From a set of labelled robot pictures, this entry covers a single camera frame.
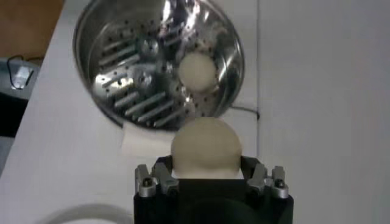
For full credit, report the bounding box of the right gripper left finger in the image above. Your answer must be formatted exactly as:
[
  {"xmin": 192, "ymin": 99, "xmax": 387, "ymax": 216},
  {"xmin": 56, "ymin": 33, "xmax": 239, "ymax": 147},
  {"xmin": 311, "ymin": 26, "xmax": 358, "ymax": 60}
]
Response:
[{"xmin": 135, "ymin": 155, "xmax": 180, "ymax": 199}]

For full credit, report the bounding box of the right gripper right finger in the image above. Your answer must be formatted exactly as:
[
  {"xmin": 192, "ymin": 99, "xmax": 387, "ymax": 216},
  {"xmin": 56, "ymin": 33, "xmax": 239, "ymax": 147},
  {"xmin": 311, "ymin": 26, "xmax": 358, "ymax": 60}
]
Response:
[{"xmin": 240, "ymin": 155, "xmax": 289, "ymax": 199}]

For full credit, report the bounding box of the white steamed baozi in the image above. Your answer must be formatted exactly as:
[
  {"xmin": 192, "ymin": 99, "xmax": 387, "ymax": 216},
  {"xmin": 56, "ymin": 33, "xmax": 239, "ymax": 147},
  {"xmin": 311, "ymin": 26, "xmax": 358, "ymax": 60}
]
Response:
[
  {"xmin": 177, "ymin": 52, "xmax": 218, "ymax": 94},
  {"xmin": 169, "ymin": 117, "xmax": 244, "ymax": 180}
]

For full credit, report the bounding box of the perforated steel steamer basket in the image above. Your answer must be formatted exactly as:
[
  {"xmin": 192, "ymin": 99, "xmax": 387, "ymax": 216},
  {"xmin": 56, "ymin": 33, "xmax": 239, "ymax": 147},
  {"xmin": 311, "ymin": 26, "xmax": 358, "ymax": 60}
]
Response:
[{"xmin": 72, "ymin": 0, "xmax": 246, "ymax": 131}]

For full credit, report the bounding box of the white electric cooker base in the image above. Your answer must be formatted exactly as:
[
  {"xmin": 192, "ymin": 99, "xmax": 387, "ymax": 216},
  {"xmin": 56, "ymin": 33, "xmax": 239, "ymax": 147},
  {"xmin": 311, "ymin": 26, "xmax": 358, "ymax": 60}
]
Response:
[{"xmin": 120, "ymin": 123, "xmax": 181, "ymax": 158}]

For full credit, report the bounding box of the white oval plate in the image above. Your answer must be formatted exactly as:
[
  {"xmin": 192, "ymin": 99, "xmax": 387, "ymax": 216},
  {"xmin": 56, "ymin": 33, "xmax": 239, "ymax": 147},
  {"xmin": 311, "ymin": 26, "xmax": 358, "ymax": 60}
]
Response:
[{"xmin": 36, "ymin": 203, "xmax": 135, "ymax": 224}]

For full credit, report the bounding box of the grey floor object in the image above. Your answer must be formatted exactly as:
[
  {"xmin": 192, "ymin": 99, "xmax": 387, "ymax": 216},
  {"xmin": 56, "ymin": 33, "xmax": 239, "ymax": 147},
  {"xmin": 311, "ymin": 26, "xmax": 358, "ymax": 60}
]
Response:
[{"xmin": 0, "ymin": 54, "xmax": 42, "ymax": 101}]

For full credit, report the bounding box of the black cooker power cord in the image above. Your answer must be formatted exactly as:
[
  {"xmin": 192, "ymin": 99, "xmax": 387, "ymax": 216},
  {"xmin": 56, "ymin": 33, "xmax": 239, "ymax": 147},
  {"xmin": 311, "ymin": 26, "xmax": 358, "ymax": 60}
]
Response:
[{"xmin": 230, "ymin": 105, "xmax": 261, "ymax": 121}]

